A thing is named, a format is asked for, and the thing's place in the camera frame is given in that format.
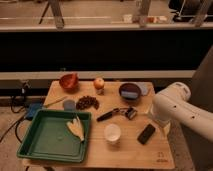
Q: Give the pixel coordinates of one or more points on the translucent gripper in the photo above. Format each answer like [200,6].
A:
[165,128]

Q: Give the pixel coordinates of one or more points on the black eraser block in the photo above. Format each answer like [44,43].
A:
[146,134]

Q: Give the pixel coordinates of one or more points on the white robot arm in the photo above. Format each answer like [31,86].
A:
[172,102]

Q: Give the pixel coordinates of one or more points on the grey cloth behind bowl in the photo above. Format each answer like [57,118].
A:
[143,88]

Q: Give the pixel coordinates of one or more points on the blue sponge in bowl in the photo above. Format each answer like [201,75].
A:
[129,95]

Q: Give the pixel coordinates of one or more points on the dark purple bowl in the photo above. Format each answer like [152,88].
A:
[130,87]

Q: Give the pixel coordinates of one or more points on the red bowl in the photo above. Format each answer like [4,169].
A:
[69,81]

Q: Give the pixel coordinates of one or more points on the white cup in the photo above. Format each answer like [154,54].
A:
[112,133]

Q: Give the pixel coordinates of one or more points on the red yellow apple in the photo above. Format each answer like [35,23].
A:
[98,83]

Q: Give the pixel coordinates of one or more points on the bunch of dark grapes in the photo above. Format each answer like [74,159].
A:
[86,102]

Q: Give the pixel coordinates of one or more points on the green plastic tray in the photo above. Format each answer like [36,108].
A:
[49,138]

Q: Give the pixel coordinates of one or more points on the blue power box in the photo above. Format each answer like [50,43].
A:
[32,110]

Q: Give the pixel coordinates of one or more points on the black handled peeler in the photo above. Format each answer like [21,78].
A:
[128,112]

